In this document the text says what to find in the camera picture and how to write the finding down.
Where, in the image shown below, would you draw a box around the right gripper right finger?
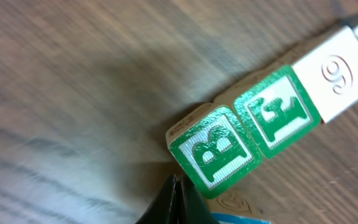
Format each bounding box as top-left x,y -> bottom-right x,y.
178,175 -> 219,224

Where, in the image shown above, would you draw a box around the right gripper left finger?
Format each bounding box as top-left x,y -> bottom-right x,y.
135,174 -> 177,224

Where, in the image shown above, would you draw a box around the green block letter B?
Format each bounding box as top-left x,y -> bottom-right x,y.
165,103 -> 264,198

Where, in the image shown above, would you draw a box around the green block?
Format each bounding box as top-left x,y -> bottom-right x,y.
213,64 -> 323,160

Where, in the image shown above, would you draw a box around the blue block letter L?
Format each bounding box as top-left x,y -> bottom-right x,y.
205,188 -> 273,224

